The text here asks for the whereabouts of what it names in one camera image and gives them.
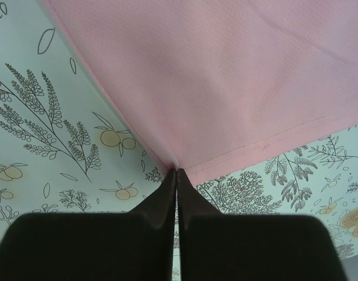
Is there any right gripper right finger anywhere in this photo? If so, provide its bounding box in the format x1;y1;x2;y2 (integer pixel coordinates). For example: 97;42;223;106
176;169;346;281

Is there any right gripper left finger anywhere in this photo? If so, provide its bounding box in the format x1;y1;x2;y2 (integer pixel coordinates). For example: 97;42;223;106
0;170;176;280

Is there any pink t-shirt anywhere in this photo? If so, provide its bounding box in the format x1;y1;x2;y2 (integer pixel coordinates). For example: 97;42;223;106
43;1;358;184

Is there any floral patterned table mat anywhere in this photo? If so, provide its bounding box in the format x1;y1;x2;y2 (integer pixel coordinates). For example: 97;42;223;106
0;0;358;281

